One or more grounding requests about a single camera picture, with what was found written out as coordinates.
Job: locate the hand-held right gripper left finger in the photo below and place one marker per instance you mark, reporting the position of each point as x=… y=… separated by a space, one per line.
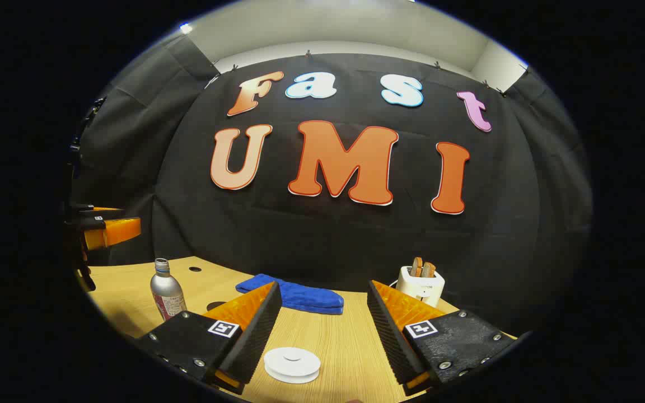
x=258 y=336

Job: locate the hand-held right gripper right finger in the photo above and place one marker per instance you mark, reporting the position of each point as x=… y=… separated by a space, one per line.
x=392 y=341

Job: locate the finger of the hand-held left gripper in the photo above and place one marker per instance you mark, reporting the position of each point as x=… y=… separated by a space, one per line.
x=92 y=224
x=90 y=212

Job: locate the white teacup lid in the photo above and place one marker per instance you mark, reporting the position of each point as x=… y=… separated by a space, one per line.
x=291 y=361

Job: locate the dark round coaster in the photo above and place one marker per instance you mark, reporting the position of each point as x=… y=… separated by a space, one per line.
x=216 y=306

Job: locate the white teacup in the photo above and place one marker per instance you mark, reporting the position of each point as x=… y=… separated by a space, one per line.
x=291 y=379

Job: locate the silver water bottle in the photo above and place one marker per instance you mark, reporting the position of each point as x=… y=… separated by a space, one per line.
x=164 y=291

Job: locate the white toaster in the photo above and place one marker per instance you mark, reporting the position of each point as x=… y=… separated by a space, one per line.
x=420 y=291

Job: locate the blue folded towel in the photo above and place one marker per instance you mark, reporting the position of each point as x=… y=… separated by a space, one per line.
x=311 y=296

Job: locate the brown toast slice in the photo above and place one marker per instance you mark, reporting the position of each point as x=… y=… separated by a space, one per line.
x=416 y=267
x=429 y=270

